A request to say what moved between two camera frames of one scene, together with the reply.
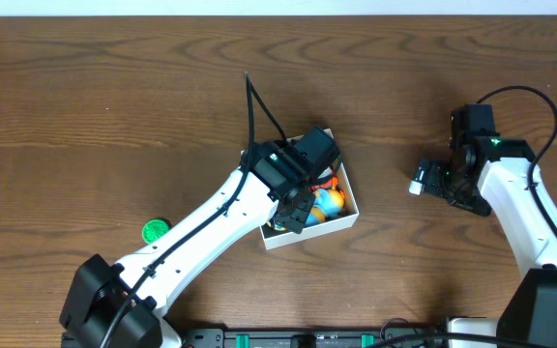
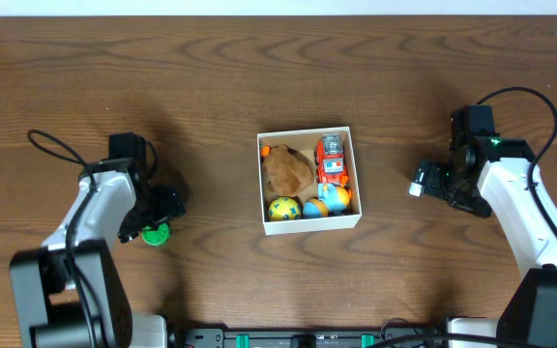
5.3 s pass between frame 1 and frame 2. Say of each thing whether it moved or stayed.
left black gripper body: moved
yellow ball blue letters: moved
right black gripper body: stayed
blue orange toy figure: moved
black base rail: stayed
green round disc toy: stayed
